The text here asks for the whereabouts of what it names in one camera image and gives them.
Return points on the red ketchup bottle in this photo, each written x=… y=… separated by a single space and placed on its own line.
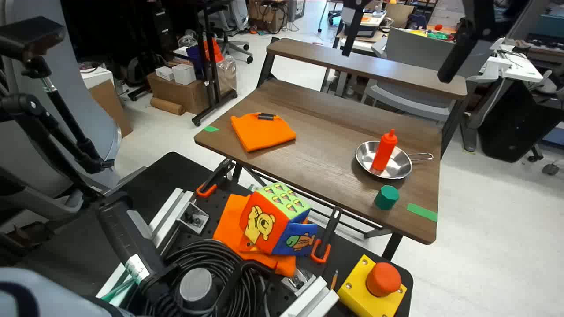
x=387 y=145

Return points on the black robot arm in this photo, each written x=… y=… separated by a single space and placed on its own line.
x=477 y=25

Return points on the silver metal pan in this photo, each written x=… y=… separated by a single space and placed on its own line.
x=399 y=166

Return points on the folded orange cloth on table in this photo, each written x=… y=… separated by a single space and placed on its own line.
x=260 y=131

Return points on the brown wooden desk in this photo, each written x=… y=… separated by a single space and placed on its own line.
x=322 y=159

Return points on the colourful soft toy cube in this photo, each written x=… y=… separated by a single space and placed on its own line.
x=276 y=221

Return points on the green tape strip left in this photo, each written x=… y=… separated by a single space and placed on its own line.
x=211 y=129

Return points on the green tape strip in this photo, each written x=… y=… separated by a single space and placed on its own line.
x=211 y=129
x=422 y=212

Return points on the orange clamp left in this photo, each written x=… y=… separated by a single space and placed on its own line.
x=212 y=182

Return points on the orange clamp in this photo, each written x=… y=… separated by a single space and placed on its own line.
x=212 y=182
x=322 y=247

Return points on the orange clamp right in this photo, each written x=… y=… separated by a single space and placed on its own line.
x=322 y=247

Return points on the green cylinder cup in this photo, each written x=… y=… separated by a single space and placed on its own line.
x=387 y=198

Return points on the black base platform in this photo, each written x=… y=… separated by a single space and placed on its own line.
x=82 y=259

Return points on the cardboard box on floor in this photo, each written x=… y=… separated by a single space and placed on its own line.
x=191 y=97

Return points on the raised wooden desk shelf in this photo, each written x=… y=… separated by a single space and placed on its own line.
x=367 y=66

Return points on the yellow box red button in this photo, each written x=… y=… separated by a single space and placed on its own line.
x=373 y=289

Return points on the green tape strip right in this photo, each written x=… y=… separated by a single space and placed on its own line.
x=422 y=212

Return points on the black floor stand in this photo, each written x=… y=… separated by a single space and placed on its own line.
x=207 y=52

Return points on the grey office chair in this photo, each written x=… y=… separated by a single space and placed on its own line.
x=415 y=50

